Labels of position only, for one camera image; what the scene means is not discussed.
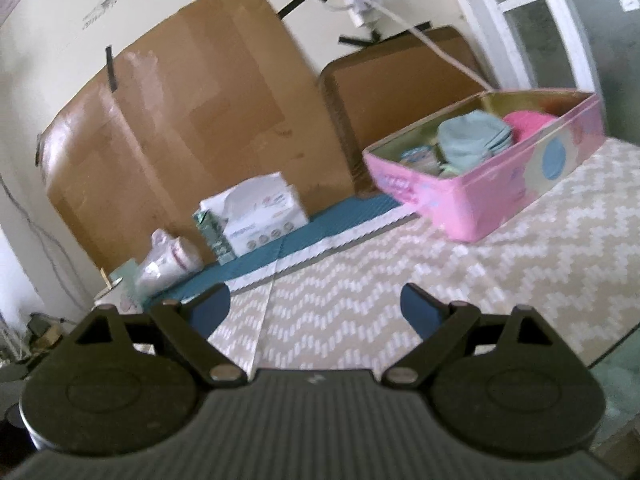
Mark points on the light teal knit hat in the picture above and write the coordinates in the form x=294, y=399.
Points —
x=472, y=135

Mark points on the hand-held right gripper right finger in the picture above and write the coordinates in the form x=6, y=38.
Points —
x=422, y=310

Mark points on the clear plastic bag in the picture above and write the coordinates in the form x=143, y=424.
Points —
x=167, y=262

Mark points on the white patterned soft cloth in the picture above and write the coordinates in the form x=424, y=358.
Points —
x=419, y=156

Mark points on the pink box with gold inside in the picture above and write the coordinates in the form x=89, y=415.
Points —
x=465, y=200

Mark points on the white tissue pack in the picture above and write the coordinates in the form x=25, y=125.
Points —
x=260, y=215

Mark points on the light green cloth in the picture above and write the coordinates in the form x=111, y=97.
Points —
x=450, y=169

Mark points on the pink knit hat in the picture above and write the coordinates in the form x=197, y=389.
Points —
x=527, y=125

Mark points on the small brown cardboard sheet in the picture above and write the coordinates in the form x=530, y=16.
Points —
x=395, y=90

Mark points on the large brown cardboard sheet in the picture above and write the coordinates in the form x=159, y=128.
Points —
x=200, y=125

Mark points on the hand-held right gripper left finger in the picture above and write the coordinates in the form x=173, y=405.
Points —
x=212, y=307

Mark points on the dark clutter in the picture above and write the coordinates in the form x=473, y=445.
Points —
x=25, y=350

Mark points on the beige chevron bed sheet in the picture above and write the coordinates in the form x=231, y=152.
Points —
x=475, y=285

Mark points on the pale green packet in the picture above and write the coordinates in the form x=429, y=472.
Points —
x=122, y=282

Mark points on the white window frame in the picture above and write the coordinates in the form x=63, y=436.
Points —
x=505, y=15

